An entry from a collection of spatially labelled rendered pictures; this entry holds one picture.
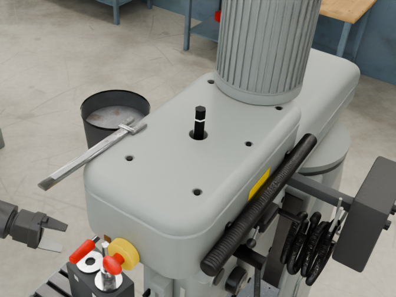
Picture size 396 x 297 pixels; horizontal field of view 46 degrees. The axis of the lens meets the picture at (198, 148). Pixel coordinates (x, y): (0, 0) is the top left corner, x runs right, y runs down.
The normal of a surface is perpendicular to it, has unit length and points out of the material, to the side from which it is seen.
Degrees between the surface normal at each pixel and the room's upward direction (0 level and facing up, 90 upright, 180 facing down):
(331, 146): 0
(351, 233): 90
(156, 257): 90
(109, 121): 0
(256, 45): 90
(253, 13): 90
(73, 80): 0
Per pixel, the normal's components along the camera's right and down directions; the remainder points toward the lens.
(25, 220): 0.31, -0.64
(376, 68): -0.54, 0.50
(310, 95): 0.07, -0.78
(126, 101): -0.23, 0.55
